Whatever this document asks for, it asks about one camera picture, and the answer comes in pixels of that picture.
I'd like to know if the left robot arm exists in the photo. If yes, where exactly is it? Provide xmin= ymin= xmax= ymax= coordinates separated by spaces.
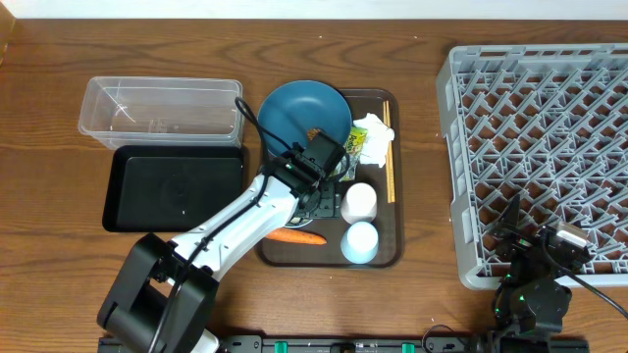
xmin=97 ymin=132 xmax=345 ymax=352

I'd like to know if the light blue bowl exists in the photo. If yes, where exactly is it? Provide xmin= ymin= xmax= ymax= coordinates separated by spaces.
xmin=285 ymin=217 xmax=312 ymax=228

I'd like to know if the brown mushroom piece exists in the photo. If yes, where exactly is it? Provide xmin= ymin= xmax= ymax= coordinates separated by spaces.
xmin=307 ymin=128 xmax=321 ymax=141

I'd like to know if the black tray bin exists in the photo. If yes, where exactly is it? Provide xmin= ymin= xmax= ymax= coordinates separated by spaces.
xmin=102 ymin=145 xmax=244 ymax=232

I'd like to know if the clear plastic bin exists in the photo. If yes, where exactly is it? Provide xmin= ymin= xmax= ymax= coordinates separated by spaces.
xmin=78 ymin=76 xmax=243 ymax=150

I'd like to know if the green snack wrapper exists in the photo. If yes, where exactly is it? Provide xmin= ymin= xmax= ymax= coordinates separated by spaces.
xmin=333 ymin=126 xmax=368 ymax=182

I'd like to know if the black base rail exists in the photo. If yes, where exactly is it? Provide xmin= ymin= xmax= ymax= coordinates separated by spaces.
xmin=97 ymin=333 xmax=590 ymax=353

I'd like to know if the left black cable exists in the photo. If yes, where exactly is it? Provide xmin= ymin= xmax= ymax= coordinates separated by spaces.
xmin=146 ymin=96 xmax=295 ymax=353

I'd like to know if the crumpled white tissue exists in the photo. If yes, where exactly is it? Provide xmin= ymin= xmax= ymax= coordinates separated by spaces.
xmin=353 ymin=113 xmax=395 ymax=168

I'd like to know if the white pink cup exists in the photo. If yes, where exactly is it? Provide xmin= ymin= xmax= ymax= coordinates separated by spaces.
xmin=340 ymin=182 xmax=378 ymax=224

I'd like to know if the orange carrot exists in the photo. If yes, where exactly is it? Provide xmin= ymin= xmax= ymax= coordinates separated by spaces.
xmin=266 ymin=227 xmax=327 ymax=245

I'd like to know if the wooden chopstick right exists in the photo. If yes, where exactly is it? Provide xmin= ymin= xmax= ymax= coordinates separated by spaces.
xmin=385 ymin=100 xmax=396 ymax=204

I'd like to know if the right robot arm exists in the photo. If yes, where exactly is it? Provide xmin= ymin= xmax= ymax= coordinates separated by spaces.
xmin=470 ymin=195 xmax=592 ymax=353

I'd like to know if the grey dishwasher rack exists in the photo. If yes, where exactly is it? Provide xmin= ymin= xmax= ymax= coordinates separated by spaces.
xmin=436 ymin=43 xmax=627 ymax=290

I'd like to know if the dark blue plate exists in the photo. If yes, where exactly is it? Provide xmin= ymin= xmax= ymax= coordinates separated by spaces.
xmin=257 ymin=80 xmax=352 ymax=147

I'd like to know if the light blue cup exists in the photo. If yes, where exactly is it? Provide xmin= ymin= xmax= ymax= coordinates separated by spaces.
xmin=340 ymin=222 xmax=379 ymax=265

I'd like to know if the brown serving tray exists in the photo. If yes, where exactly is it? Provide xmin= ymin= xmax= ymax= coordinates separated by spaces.
xmin=255 ymin=88 xmax=404 ymax=269

